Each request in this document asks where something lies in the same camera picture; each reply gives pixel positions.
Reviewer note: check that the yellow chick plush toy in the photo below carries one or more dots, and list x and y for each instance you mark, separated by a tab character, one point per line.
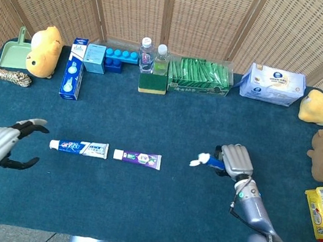
43	57

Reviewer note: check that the light green dustpan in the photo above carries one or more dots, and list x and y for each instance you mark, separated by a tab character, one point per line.
12	55

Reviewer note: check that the clear bottle pink label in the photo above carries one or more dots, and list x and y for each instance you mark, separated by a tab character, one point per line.
146	59

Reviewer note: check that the green yellow sponge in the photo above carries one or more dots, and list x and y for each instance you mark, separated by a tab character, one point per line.
152	82

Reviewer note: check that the green drink bottle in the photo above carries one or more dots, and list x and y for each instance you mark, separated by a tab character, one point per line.
161	63

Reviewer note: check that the light blue carton box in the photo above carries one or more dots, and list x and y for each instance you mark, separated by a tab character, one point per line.
94	60

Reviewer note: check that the long light blue building block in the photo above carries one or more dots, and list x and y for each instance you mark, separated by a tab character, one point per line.
121	55

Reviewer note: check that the blue toothpaste carton box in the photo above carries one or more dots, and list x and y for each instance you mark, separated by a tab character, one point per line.
71	81

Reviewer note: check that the teal carpet table cover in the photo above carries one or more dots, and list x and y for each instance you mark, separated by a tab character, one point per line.
161	121

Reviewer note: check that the dark blue building block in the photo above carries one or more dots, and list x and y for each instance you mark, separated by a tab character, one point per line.
113	66

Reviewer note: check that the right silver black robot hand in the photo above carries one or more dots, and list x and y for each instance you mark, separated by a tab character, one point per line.
238	160

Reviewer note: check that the green tea bag box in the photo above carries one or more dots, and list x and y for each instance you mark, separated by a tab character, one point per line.
200	74

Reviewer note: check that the purple toothpaste tube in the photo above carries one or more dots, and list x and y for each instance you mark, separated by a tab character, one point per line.
136	158

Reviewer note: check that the white blue tissue pack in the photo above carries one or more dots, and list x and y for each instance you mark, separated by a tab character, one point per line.
272	87

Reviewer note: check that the blue white Crest toothpaste tube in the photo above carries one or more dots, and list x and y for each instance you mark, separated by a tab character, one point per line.
213	161
76	146

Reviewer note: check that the wicker folding screen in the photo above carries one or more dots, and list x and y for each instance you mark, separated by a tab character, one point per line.
131	4

